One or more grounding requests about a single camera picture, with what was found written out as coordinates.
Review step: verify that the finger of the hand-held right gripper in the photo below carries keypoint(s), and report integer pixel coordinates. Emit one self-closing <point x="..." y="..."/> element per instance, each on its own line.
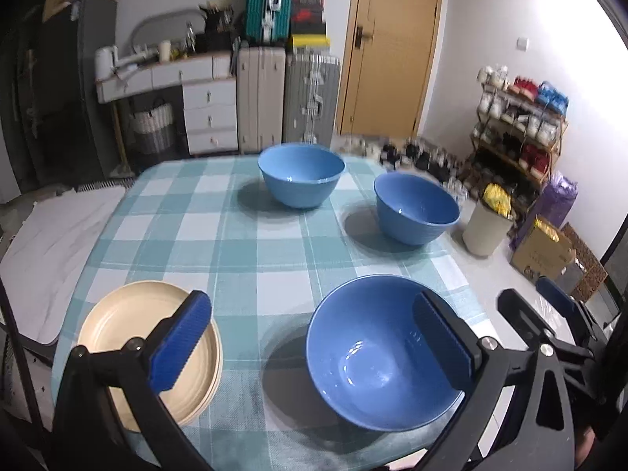
<point x="557" y="294"/>
<point x="520" y="311"/>

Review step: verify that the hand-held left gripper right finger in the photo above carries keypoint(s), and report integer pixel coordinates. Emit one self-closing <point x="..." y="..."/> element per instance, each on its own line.
<point x="441" y="338"/>

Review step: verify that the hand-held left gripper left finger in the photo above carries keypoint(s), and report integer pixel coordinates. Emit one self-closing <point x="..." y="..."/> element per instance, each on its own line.
<point x="181" y="338"/>

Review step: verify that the pale yellow plate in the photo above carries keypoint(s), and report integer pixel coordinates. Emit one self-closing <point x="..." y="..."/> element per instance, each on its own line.
<point x="113" y="314"/>

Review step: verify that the blue bowl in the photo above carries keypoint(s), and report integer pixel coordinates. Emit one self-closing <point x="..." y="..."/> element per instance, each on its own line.
<point x="412" y="225"/>
<point x="299" y="191"/>
<point x="363" y="363"/>

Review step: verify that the grey box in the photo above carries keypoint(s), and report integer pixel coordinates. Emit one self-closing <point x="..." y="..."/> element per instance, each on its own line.
<point x="571" y="274"/>

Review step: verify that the brown patterned mat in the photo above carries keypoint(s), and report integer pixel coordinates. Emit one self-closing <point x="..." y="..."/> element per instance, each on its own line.
<point x="588" y="265"/>

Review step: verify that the cardboard box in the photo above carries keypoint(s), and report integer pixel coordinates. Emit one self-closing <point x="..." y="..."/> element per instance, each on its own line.
<point x="537" y="255"/>

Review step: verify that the white trash bin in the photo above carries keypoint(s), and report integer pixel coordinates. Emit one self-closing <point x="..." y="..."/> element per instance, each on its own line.
<point x="483" y="235"/>

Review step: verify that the purple bag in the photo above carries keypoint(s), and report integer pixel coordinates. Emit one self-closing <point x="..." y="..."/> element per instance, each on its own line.
<point x="559" y="201"/>

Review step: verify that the teal checked tablecloth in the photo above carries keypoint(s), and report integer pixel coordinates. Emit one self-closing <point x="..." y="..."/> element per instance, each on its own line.
<point x="221" y="235"/>

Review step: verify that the yellow bag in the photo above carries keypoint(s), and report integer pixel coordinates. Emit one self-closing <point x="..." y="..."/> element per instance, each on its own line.
<point x="496" y="198"/>

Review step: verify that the grey marble-top side table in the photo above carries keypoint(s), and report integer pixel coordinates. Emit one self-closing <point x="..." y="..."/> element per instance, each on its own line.
<point x="54" y="250"/>

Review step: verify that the wooden shoe rack with shoes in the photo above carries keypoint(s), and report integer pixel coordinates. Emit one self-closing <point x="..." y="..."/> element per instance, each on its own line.
<point x="520" y="132"/>

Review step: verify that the black and white rug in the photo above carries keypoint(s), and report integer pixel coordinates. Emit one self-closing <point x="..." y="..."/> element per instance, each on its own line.
<point x="98" y="185"/>

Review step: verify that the row of shoes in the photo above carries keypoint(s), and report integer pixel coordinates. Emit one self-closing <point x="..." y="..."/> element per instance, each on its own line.
<point x="422" y="162"/>

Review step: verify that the woven laundry basket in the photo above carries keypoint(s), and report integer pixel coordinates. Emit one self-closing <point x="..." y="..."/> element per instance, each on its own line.
<point x="152" y="127"/>

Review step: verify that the white dressing desk with drawers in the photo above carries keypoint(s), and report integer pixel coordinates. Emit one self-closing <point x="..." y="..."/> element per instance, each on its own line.
<point x="211" y="108"/>

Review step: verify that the beige suitcase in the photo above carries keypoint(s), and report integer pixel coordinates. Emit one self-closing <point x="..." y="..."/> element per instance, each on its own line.
<point x="260" y="98"/>

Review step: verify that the silver suitcase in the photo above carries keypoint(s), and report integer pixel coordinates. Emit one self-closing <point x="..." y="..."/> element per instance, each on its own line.
<point x="309" y="98"/>

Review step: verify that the dark grey refrigerator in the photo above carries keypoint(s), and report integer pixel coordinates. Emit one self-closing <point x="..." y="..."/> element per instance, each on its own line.
<point x="83" y="83"/>

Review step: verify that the black wardrobe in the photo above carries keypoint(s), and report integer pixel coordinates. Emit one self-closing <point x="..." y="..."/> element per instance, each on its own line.
<point x="24" y="108"/>

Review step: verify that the white cup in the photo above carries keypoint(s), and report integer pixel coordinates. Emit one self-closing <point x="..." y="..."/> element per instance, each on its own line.
<point x="165" y="51"/>

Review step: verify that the white kettle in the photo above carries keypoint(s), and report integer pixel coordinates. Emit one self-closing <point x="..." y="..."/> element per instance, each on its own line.
<point x="104" y="61"/>

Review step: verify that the wooden door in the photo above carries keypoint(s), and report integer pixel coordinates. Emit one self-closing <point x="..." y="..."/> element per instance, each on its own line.
<point x="392" y="49"/>

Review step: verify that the black bag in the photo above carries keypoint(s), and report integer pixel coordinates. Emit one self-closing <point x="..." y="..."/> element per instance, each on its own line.
<point x="218" y="34"/>

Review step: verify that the oval desk mirror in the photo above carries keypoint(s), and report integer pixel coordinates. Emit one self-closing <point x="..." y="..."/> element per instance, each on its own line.
<point x="162" y="24"/>

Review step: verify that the teal suitcase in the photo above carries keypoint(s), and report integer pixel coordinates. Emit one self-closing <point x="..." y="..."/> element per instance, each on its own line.
<point x="260" y="5"/>

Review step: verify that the stack of shoe boxes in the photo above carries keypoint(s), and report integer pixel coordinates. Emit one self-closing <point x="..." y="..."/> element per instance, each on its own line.
<point x="309" y="14"/>

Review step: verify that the white wall switch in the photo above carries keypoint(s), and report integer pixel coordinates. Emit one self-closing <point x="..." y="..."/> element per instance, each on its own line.
<point x="523" y="43"/>

